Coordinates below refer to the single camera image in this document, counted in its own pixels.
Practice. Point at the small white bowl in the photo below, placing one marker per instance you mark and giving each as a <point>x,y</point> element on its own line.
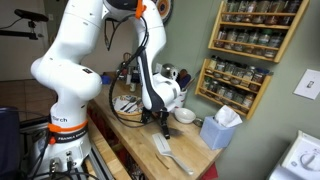
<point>185,115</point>

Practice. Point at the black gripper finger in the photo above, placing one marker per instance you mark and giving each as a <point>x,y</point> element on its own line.
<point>145,118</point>
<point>164,121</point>

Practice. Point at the wooden spice rack single-shelf jars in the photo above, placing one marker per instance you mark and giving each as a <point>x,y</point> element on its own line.
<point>253,25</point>

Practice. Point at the white tissue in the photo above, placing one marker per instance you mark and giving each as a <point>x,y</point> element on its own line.
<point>227,116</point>

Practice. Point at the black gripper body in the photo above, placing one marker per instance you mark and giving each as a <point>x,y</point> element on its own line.
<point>156,112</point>

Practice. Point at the white stove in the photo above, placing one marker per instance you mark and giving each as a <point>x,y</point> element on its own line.
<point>300,163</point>

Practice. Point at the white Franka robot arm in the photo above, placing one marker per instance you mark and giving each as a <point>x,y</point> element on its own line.
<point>76,66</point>

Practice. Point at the colourful patterned plate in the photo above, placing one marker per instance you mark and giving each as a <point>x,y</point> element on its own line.
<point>118,104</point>

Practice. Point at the tall salt grinder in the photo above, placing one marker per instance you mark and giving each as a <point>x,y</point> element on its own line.
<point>129,78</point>

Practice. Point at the wooden spice rack with labels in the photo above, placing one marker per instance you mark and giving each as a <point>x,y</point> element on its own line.
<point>233,83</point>

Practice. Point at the blue plastic colander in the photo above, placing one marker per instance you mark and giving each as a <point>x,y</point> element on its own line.
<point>106,80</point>

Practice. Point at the red cloth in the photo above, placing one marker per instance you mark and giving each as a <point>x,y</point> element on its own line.
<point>210,173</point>

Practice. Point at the metal spoon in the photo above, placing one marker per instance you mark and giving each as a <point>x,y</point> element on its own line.
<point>135,106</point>

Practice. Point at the dark blue chair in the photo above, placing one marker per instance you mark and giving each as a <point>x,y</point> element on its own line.
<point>9,143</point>

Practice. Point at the black spatula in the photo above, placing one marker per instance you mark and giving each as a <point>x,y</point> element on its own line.
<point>175,132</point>

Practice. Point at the dark blue spatula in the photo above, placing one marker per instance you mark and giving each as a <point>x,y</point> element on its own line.
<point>184,81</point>

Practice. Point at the small metal cup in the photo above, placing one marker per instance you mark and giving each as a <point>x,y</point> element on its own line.
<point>198,122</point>

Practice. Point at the wooden bench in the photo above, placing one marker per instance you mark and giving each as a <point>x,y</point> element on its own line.
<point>106,150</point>

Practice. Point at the white wall outlet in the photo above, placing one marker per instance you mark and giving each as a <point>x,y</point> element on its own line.
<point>158,68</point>

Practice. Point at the white utensil crock red fish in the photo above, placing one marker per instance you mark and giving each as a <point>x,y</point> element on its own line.
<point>182,98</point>

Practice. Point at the decorative wall plate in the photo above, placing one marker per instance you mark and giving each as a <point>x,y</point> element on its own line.
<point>165,8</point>

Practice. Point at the wooden spatula utensil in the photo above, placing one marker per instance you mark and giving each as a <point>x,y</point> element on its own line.
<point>183,72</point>

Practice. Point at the white light switch plate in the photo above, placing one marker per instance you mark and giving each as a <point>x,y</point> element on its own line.
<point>308,85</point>

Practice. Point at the metal fork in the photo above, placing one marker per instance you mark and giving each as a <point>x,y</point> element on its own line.
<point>127,104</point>

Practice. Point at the white shaker jar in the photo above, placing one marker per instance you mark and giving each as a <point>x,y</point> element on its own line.
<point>118,74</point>

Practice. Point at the black camera on stand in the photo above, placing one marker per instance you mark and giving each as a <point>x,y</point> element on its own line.
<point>31,15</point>

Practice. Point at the blue tissue box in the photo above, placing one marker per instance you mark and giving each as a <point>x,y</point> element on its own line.
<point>215,135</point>

